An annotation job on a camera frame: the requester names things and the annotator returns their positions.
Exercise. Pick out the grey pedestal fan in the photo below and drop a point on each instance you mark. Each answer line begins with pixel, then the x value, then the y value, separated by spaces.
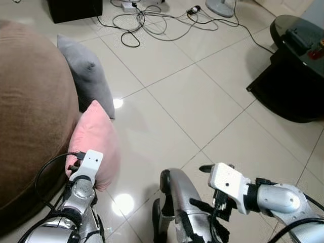
pixel 220 7

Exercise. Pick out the black cabinet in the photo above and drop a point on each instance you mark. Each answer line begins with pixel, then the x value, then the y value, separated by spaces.
pixel 75 10

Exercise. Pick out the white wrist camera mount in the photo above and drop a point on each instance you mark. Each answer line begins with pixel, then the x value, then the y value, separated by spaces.
pixel 228 181
pixel 90 163

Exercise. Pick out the black glass coffee table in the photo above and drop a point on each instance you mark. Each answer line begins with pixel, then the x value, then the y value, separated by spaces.
pixel 291 81

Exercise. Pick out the black box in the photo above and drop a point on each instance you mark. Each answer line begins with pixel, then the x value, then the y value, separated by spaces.
pixel 299 39

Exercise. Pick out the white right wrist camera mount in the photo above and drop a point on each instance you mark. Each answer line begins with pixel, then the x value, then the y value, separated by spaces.
pixel 228 181

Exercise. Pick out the white power strip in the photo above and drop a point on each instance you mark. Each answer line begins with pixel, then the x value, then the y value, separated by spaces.
pixel 130 6

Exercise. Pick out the brown sofa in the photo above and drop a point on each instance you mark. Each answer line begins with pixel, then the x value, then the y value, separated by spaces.
pixel 33 116

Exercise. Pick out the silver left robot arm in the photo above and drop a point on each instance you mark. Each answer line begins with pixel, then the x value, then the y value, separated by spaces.
pixel 76 207

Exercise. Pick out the black plug adapter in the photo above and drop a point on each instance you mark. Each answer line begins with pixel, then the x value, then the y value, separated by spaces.
pixel 193 9

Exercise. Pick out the grey pillow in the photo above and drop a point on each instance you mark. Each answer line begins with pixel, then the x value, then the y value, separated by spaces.
pixel 88 76

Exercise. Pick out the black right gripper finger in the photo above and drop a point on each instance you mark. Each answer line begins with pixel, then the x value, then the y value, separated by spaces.
pixel 202 205
pixel 206 168

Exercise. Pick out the pink pillow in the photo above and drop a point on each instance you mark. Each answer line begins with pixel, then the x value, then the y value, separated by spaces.
pixel 96 134

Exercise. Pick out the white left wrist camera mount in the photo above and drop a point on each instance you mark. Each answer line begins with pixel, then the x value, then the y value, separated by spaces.
pixel 90 163

